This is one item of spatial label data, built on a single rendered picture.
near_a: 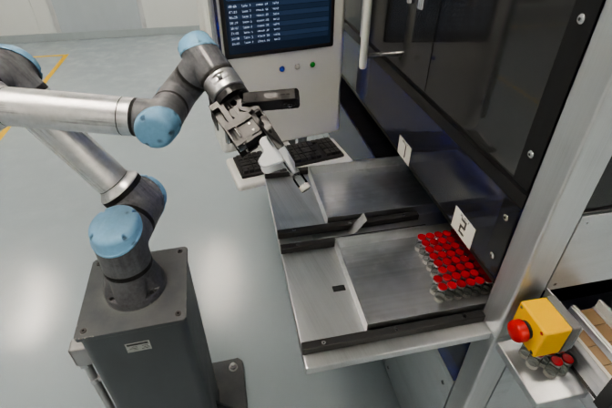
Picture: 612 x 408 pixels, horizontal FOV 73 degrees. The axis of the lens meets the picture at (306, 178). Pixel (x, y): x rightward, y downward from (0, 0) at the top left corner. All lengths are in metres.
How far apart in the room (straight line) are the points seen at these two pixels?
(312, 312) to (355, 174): 0.55
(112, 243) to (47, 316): 1.38
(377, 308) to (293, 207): 0.41
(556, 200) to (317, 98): 1.09
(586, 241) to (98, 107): 0.91
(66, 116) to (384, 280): 0.76
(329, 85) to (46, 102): 1.04
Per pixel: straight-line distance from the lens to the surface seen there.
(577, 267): 0.93
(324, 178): 1.33
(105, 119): 0.86
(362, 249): 1.09
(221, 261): 2.31
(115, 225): 1.05
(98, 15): 6.31
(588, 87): 0.70
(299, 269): 1.04
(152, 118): 0.80
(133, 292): 1.12
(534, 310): 0.88
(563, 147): 0.74
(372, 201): 1.25
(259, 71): 1.52
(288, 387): 1.87
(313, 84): 1.62
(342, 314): 0.96
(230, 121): 0.81
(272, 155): 0.79
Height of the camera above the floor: 1.65
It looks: 35 degrees down
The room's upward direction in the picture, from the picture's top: straight up
